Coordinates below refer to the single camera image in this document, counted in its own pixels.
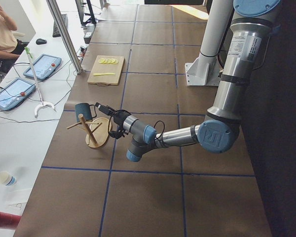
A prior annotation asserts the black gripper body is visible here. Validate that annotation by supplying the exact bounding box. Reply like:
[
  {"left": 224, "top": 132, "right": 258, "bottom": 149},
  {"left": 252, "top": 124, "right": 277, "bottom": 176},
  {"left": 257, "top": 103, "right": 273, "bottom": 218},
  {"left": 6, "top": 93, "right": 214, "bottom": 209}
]
[{"left": 112, "top": 110, "right": 130, "bottom": 128}]

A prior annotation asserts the teal ribbed mug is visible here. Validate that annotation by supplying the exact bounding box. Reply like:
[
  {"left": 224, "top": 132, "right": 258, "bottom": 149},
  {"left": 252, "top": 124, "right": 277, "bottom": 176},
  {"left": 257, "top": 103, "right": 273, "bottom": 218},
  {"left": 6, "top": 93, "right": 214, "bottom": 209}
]
[{"left": 74, "top": 103, "right": 97, "bottom": 122}]

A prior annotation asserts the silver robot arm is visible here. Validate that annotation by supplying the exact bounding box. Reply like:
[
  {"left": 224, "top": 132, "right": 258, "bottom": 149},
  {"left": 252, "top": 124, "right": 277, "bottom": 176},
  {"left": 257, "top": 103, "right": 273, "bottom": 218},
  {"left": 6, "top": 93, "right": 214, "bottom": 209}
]
[{"left": 95, "top": 0, "right": 282, "bottom": 162}]

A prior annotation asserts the wooden cup storage rack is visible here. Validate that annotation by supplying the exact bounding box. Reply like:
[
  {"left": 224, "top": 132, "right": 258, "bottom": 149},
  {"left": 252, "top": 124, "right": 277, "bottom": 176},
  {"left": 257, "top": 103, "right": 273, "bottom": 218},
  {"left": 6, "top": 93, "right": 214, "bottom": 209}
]
[{"left": 67, "top": 114, "right": 112, "bottom": 149}]

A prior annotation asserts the white paper cup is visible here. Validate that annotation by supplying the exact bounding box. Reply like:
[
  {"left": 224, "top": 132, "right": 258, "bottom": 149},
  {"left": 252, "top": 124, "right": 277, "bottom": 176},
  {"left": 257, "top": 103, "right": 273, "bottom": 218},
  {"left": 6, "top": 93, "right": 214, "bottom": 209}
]
[{"left": 0, "top": 170, "right": 17, "bottom": 190}]

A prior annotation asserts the bamboo cutting board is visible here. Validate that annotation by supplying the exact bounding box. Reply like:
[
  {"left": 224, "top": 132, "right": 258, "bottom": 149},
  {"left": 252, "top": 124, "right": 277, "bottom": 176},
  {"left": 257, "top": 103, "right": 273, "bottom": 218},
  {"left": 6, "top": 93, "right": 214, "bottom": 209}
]
[{"left": 87, "top": 55, "right": 125, "bottom": 85}]

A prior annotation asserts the white reacher grabber tool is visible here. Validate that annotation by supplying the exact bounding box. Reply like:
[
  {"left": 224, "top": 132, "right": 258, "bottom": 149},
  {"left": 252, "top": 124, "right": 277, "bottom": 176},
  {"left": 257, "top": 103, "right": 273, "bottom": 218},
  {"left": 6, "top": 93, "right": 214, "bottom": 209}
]
[{"left": 25, "top": 47, "right": 56, "bottom": 118}]

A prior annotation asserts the far blue teach pendant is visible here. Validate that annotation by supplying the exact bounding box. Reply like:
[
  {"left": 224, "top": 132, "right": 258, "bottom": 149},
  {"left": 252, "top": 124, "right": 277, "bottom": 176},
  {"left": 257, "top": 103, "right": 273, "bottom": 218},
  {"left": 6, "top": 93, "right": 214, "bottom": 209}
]
[{"left": 30, "top": 54, "right": 62, "bottom": 80}]

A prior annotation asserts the blue teach pendant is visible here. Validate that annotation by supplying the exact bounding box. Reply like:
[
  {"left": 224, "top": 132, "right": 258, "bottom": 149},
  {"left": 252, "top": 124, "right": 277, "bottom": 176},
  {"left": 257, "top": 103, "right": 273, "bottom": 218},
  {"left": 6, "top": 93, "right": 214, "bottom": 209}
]
[
  {"left": 30, "top": 54, "right": 62, "bottom": 80},
  {"left": 0, "top": 78, "right": 36, "bottom": 111}
]

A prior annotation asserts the black box with label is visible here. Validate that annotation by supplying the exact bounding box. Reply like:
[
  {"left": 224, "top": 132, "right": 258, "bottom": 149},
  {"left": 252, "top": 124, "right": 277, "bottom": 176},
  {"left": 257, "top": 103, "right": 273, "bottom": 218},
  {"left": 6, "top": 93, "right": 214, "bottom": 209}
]
[{"left": 83, "top": 24, "right": 96, "bottom": 44}]

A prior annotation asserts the black keyboard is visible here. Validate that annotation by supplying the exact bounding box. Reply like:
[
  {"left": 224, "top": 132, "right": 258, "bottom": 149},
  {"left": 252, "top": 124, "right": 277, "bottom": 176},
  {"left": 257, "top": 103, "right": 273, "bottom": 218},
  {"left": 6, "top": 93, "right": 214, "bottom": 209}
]
[{"left": 52, "top": 13, "right": 69, "bottom": 38}]

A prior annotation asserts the near blue teach pendant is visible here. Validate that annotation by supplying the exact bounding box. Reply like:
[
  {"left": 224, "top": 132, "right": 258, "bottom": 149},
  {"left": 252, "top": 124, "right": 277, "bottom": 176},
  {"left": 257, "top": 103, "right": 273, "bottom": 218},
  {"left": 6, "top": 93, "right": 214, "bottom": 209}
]
[{"left": 0, "top": 78, "right": 36, "bottom": 111}]

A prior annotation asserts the black computer mouse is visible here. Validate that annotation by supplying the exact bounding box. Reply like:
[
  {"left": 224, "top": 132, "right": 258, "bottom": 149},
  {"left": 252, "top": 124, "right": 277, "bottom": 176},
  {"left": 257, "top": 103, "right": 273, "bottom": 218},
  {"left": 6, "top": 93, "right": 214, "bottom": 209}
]
[{"left": 36, "top": 38, "right": 47, "bottom": 45}]

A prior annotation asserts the seated person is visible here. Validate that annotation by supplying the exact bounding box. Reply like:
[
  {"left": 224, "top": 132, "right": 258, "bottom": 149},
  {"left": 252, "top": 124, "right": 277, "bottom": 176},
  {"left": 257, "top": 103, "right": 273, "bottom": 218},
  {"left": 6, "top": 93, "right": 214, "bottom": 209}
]
[{"left": 0, "top": 5, "right": 25, "bottom": 73}]

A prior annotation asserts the red cylinder object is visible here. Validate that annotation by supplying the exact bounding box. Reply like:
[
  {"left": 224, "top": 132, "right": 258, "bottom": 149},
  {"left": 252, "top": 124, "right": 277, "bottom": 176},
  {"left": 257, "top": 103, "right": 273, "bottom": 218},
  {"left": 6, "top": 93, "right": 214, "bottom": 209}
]
[{"left": 0, "top": 212, "right": 22, "bottom": 230}]

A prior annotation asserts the black camera cable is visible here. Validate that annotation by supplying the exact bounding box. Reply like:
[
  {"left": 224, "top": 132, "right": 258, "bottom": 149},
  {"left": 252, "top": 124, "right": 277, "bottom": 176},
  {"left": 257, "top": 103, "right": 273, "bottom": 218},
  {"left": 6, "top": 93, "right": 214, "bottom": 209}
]
[{"left": 107, "top": 110, "right": 166, "bottom": 149}]

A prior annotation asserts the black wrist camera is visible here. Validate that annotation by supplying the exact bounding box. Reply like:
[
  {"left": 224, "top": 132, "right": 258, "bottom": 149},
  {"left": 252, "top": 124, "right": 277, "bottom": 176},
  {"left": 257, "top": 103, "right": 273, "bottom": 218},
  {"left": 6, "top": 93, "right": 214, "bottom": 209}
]
[{"left": 108, "top": 126, "right": 129, "bottom": 139}]

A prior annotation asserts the aluminium frame post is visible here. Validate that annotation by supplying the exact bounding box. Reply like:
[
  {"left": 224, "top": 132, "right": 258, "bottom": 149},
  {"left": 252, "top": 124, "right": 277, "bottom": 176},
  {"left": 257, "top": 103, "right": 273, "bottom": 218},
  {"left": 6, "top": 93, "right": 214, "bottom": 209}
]
[{"left": 46, "top": 0, "right": 83, "bottom": 75}]

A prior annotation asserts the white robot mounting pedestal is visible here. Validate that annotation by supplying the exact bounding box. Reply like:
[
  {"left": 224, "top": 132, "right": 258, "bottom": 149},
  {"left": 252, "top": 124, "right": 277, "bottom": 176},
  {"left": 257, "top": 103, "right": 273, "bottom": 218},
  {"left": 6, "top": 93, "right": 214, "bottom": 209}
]
[{"left": 185, "top": 0, "right": 233, "bottom": 86}]

